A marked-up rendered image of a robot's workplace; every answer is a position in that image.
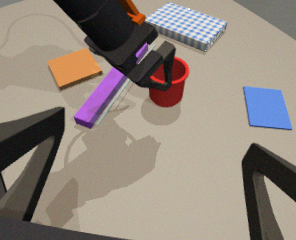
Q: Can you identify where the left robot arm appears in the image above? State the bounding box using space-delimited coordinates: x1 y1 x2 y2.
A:
0 0 106 199

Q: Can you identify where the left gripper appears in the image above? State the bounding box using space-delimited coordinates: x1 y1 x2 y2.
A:
74 0 176 91

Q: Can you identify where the dark red cup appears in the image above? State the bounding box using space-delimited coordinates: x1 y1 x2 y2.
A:
149 57 189 107

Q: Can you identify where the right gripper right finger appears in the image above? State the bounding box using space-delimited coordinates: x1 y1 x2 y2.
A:
242 143 296 240

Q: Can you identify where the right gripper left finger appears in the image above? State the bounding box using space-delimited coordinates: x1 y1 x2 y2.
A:
0 106 65 222

